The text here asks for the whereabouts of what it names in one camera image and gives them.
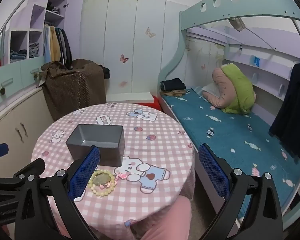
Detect row of hanging clothes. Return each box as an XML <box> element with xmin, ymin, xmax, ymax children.
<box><xmin>43</xmin><ymin>25</ymin><xmax>73</xmax><ymax>69</ymax></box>

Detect metal handrail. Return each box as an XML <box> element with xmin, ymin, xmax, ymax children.
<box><xmin>0</xmin><ymin>0</ymin><xmax>74</xmax><ymax>47</ymax></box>

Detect white pillow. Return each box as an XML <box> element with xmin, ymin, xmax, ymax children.
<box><xmin>201</xmin><ymin>84</ymin><xmax>220</xmax><ymax>97</ymax></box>

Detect white board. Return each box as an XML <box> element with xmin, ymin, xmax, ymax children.
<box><xmin>107</xmin><ymin>92</ymin><xmax>154</xmax><ymax>103</ymax></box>

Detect dark folded clothes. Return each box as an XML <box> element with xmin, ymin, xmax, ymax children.
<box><xmin>161</xmin><ymin>78</ymin><xmax>187</xmax><ymax>92</ymax></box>

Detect red stool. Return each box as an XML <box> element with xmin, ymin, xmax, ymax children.
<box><xmin>132</xmin><ymin>95</ymin><xmax>162</xmax><ymax>110</ymax></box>

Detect yellow bead bracelet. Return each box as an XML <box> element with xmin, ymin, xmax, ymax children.
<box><xmin>88</xmin><ymin>169</ymin><xmax>116</xmax><ymax>196</ymax></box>

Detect brown scarf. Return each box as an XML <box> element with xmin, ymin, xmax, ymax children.
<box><xmin>161</xmin><ymin>89</ymin><xmax>188</xmax><ymax>97</ymax></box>

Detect pink and green pillow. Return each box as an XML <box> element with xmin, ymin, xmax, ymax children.
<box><xmin>221</xmin><ymin>63</ymin><xmax>257</xmax><ymax>115</ymax></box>

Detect folded jeans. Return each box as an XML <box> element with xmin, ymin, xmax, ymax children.
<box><xmin>10</xmin><ymin>42</ymin><xmax>40</xmax><ymax>61</ymax></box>

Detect beige cabinet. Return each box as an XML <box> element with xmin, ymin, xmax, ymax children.
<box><xmin>0</xmin><ymin>86</ymin><xmax>54</xmax><ymax>155</ymax></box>

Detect teal bunk bed frame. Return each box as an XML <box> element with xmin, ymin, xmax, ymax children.
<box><xmin>157</xmin><ymin>0</ymin><xmax>300</xmax><ymax>230</ymax></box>

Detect purple bedside wall shelf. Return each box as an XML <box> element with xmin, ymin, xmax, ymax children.
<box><xmin>222</xmin><ymin>42</ymin><xmax>298</xmax><ymax>100</ymax></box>

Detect grey metal tin box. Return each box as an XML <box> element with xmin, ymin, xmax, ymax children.
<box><xmin>65</xmin><ymin>124</ymin><xmax>125</xmax><ymax>167</ymax></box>

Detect white wardrobe doors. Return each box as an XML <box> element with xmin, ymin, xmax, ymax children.
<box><xmin>80</xmin><ymin>0</ymin><xmax>188</xmax><ymax>98</ymax></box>

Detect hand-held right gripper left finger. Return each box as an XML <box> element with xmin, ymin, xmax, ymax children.
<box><xmin>14</xmin><ymin>145</ymin><xmax>101</xmax><ymax>240</ymax></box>

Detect teal drawer cabinet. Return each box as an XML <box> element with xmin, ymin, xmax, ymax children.
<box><xmin>0</xmin><ymin>62</ymin><xmax>47</xmax><ymax>117</ymax></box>

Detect pale green oval pendant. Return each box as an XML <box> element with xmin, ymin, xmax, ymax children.
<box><xmin>93</xmin><ymin>172</ymin><xmax>111</xmax><ymax>185</ymax></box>

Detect black bag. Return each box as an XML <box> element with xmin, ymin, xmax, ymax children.
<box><xmin>100</xmin><ymin>65</ymin><xmax>111</xmax><ymax>80</ymax></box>

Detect hanging dark coat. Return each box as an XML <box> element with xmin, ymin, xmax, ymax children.
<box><xmin>269</xmin><ymin>59</ymin><xmax>300</xmax><ymax>159</ymax></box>

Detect dark clothes on shelf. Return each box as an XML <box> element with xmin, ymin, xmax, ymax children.
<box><xmin>46</xmin><ymin>2</ymin><xmax>62</xmax><ymax>14</ymax></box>

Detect purple white shelf unit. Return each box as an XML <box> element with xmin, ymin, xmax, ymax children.
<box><xmin>2</xmin><ymin>0</ymin><xmax>69</xmax><ymax>65</ymax></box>

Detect pink checked cartoon tablecloth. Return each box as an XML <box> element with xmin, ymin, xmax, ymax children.
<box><xmin>31</xmin><ymin>102</ymin><xmax>196</xmax><ymax>240</ymax></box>

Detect brown dotted cloth cover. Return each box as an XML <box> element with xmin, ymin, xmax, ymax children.
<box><xmin>41</xmin><ymin>59</ymin><xmax>107</xmax><ymax>122</ymax></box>

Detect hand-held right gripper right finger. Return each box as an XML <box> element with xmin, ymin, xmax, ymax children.
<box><xmin>198</xmin><ymin>143</ymin><xmax>283</xmax><ymax>240</ymax></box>

